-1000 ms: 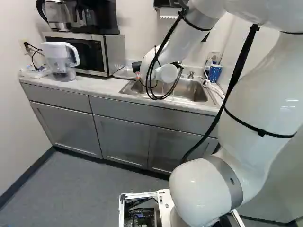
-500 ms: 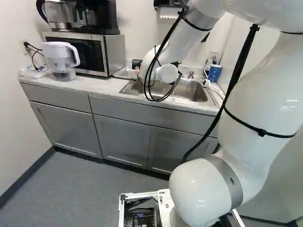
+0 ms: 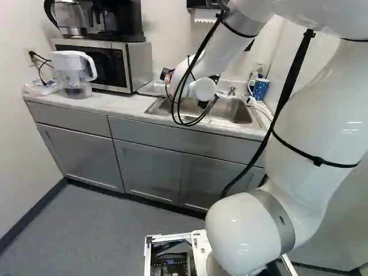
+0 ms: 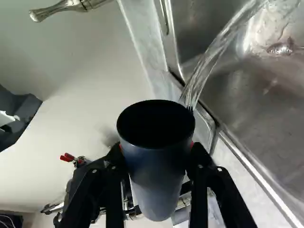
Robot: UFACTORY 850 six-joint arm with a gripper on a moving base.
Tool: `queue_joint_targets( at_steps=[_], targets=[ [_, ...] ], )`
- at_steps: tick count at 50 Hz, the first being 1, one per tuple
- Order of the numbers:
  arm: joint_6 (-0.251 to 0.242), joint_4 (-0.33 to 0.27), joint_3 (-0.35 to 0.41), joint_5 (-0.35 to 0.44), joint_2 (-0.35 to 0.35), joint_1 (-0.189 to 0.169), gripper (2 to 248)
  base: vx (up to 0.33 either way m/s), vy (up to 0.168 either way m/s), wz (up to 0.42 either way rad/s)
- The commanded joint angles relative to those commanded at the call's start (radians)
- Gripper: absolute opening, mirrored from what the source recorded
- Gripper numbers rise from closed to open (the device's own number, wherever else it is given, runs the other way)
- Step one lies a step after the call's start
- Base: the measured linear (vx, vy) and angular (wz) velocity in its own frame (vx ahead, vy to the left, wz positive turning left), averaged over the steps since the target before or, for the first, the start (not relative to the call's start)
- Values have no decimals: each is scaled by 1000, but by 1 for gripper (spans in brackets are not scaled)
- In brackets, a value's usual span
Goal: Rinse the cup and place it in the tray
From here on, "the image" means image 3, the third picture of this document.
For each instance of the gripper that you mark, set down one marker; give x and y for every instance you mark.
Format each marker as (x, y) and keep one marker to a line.
(204, 103)

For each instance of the clear plastic cup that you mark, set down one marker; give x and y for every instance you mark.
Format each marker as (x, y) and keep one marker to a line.
(209, 115)

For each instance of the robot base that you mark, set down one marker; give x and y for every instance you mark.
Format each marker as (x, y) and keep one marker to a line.
(172, 256)

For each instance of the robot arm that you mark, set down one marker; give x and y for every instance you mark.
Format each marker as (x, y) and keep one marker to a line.
(316, 115)

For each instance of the metal tray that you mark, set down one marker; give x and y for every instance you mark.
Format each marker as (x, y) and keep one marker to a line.
(151, 88)

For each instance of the blue dotted cup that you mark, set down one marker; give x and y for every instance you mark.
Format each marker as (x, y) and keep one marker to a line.
(261, 89)

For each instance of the stainless steel sink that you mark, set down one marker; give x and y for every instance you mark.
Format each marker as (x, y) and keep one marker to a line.
(230, 110)

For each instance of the metal tap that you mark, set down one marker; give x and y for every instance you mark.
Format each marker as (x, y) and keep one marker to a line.
(231, 91)

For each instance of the small black orange object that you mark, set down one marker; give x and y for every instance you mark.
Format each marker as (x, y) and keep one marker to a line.
(166, 77)

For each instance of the clear bottle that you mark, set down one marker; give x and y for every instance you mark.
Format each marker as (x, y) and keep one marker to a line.
(252, 82)

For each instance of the paper towel dispenser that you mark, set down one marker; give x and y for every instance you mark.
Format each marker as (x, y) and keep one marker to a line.
(201, 15)

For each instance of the stainless steel microwave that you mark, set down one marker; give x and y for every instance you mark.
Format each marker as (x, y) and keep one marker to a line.
(120, 66)

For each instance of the black coffee maker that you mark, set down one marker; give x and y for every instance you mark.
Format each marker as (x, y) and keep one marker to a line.
(126, 17)

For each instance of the grey counter with cabinets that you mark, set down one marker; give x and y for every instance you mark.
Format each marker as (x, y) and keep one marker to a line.
(86, 149)

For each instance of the white water filter pitcher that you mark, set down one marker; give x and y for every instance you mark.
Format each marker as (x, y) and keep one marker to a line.
(69, 66)

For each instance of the glass electric kettle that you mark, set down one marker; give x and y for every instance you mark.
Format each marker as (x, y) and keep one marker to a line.
(69, 17)

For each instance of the white flat packet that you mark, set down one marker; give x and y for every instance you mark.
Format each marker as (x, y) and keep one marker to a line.
(40, 89)

